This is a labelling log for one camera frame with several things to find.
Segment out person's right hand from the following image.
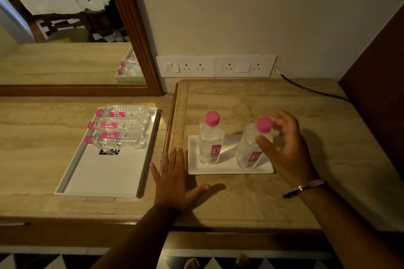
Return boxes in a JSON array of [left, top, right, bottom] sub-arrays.
[[255, 110, 319, 188]]

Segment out white wall socket plate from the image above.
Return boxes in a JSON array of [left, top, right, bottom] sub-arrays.
[[215, 55, 278, 78], [155, 56, 216, 78]]

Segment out wooden framed wall mirror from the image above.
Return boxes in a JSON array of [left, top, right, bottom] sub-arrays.
[[0, 0, 163, 97]]

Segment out large white rimmed tray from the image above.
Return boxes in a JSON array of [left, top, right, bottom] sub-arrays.
[[54, 107, 162, 199]]

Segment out person's left hand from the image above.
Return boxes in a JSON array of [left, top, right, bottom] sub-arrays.
[[150, 147, 211, 213]]

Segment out pink-capped clear water bottle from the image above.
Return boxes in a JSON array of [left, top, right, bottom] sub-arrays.
[[84, 131, 146, 150], [95, 105, 149, 120], [198, 111, 225, 165], [235, 117, 274, 169], [87, 118, 148, 132]]

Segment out black power cable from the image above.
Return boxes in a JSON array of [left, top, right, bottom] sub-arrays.
[[274, 66, 353, 103]]

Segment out person's left forearm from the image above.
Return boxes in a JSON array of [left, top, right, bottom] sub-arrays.
[[91, 205, 178, 269]]

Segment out small flat white tray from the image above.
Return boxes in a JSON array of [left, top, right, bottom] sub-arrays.
[[187, 134, 275, 175]]

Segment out dark wooden side panel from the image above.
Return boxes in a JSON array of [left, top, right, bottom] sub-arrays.
[[338, 3, 404, 182]]

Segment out silver wrist bangle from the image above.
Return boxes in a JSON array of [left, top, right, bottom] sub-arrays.
[[282, 179, 326, 199]]

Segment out person's right shoe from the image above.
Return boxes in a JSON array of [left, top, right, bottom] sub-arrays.
[[233, 254, 252, 269]]

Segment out person's right forearm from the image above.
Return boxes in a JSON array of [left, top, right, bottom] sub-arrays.
[[297, 184, 404, 269]]

